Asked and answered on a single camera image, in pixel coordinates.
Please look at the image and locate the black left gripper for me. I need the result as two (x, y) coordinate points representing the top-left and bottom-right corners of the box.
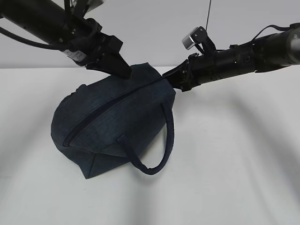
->
(65, 18), (131, 79)

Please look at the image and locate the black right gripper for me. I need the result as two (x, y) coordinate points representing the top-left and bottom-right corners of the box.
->
(162, 52), (218, 92)

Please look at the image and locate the navy blue lunch bag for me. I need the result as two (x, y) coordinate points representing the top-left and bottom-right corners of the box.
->
(51, 63), (176, 179)

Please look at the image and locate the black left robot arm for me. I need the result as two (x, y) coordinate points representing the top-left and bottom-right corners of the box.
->
(0, 0), (131, 78)

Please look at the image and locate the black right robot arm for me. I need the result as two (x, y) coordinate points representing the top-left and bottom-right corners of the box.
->
(163, 23), (300, 92)

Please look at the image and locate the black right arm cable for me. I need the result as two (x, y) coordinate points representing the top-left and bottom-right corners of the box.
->
(252, 22), (296, 43)

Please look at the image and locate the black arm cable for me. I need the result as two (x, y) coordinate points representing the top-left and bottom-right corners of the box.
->
(0, 25), (61, 50)
(252, 22), (296, 43)

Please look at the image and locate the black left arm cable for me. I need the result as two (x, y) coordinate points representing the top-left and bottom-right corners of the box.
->
(0, 25), (61, 50)

